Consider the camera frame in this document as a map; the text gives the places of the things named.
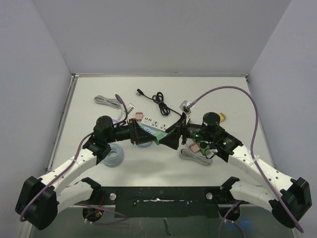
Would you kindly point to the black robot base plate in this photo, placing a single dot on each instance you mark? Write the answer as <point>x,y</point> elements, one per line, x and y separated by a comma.
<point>163,202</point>

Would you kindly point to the mint green charger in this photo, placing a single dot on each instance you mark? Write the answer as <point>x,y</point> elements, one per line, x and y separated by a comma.
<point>159,135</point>

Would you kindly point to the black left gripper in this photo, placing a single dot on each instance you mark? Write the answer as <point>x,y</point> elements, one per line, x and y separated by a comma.
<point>136,132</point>

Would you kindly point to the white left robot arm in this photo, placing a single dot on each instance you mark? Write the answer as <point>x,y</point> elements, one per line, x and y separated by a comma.
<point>41,199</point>

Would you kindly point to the round blue power socket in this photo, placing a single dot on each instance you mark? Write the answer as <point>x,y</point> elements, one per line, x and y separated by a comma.
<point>147,144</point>

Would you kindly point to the pink charger near strip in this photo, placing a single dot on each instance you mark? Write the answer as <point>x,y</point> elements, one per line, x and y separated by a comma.
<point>139,116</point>

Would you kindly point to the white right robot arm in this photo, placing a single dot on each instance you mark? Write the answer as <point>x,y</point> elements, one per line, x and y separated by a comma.
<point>288,199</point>

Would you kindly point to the small pink charger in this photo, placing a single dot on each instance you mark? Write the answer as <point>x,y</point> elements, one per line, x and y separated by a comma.
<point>194,148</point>

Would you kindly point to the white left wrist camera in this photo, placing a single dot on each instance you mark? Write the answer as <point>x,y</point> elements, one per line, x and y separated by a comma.
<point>129,108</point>

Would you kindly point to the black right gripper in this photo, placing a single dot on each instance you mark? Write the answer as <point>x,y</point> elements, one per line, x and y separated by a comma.
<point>183,129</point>

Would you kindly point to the white USB power strip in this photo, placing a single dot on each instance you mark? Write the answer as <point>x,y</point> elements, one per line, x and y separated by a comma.
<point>154,124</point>

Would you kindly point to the green power strip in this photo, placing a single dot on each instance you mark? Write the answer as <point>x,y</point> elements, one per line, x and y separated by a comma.
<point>204,149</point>

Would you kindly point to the yellow charger far right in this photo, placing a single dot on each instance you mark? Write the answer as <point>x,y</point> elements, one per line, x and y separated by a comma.
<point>222,117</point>

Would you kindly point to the aluminium frame rail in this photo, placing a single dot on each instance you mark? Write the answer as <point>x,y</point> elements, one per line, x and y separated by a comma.
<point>25,230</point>

